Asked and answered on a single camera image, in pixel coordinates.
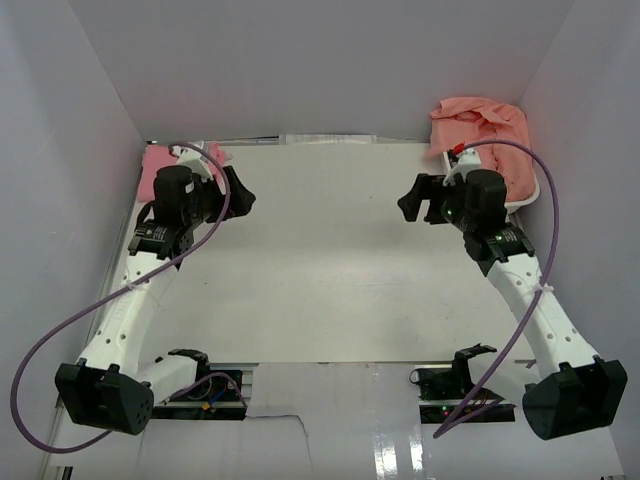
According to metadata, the pink t shirt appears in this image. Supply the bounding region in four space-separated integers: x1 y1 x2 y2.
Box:
136 144 223 203

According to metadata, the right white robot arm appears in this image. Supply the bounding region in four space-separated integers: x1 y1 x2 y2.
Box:
398 169 628 440

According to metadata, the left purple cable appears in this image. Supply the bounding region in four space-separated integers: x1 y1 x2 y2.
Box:
10 142 247 454

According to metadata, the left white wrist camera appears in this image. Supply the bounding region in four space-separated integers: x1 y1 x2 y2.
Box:
170 146 214 181

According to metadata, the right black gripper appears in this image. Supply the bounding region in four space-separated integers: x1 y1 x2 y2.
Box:
397 175 476 234

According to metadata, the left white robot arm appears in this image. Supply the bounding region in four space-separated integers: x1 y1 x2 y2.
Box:
55 165 256 435

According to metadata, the white plastic basket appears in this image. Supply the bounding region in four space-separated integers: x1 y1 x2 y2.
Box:
431 152 540 214

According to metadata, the salmon orange t shirt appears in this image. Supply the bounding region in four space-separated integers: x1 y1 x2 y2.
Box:
425 97 534 201

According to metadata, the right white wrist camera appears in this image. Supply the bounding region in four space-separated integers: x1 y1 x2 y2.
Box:
444 143 482 186

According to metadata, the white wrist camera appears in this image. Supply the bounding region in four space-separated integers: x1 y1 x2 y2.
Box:
170 146 214 181
444 143 482 186

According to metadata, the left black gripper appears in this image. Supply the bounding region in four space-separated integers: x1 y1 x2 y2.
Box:
184 166 255 228

